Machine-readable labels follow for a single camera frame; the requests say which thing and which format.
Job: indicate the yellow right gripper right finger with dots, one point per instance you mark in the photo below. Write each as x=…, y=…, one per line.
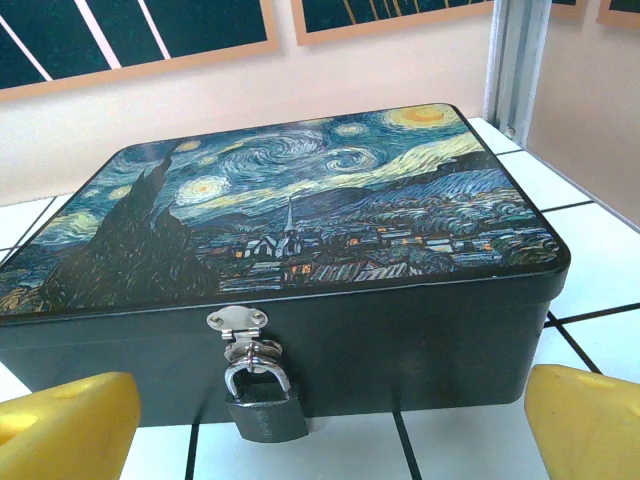
x=590, y=430

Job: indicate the aluminium frame post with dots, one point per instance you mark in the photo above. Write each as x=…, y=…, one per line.
x=515, y=60

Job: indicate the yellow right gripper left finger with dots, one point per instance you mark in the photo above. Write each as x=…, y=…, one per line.
x=70, y=430

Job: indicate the silver box hasp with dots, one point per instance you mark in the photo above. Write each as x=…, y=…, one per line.
x=236, y=320

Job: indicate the small dark padlock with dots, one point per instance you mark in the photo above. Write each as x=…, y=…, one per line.
x=267, y=415

